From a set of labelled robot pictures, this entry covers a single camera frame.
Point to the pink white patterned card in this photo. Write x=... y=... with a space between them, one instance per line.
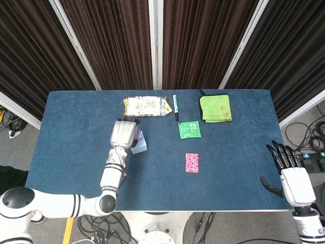
x=192 y=162

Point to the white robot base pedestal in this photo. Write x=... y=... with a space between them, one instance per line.
x=157 y=228

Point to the green sachet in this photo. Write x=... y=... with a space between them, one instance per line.
x=189 y=130

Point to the yellow floor tape strip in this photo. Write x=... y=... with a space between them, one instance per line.
x=68 y=231

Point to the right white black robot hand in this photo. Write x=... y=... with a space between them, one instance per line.
x=298 y=185

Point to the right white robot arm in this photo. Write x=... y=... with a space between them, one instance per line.
x=308 y=223

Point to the white partition frame post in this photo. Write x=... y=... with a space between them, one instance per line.
x=304 y=109
x=242 y=45
x=155 y=38
x=76 y=45
x=17 y=109

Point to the white table frame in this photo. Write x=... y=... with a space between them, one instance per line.
x=228 y=211

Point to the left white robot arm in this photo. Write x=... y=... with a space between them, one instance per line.
x=110 y=178

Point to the purple cube block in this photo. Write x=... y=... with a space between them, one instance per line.
x=137 y=133

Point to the green white marker pen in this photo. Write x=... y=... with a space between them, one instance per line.
x=175 y=105

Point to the white paper scrap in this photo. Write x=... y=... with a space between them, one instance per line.
x=14 y=134

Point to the black fabric bundle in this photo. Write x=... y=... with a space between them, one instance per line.
x=12 y=178

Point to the black power strip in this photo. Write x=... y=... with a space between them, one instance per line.
x=313 y=155

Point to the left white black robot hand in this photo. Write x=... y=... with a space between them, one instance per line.
x=123 y=133

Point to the blue fabric table cover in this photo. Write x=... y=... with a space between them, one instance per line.
x=76 y=127

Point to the brown pleated curtain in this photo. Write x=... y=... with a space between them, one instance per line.
x=114 y=38
x=203 y=38
x=25 y=50
x=299 y=50

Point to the folded lime green cloth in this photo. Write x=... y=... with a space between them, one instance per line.
x=215 y=109

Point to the yellow white snack packet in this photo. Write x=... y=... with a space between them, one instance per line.
x=146 y=106

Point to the large light blue cube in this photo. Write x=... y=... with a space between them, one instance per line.
x=141 y=147

